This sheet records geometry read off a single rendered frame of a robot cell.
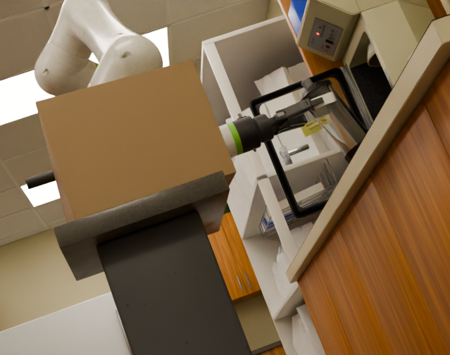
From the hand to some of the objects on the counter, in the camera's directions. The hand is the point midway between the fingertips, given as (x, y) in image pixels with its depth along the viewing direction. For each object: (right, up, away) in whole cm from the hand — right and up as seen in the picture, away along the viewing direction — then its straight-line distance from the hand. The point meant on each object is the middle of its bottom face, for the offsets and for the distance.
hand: (323, 106), depth 246 cm
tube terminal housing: (+38, -17, +2) cm, 41 cm away
